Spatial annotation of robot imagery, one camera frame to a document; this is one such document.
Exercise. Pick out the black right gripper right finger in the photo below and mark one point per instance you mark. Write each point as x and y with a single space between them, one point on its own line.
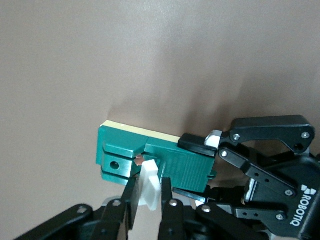
167 215

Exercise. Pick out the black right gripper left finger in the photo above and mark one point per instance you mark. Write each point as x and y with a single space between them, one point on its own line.
130 200

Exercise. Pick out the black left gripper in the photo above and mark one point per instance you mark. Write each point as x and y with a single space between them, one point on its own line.
310 172

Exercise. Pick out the brown table cover sheet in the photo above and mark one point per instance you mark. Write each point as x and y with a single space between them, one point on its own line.
75 62

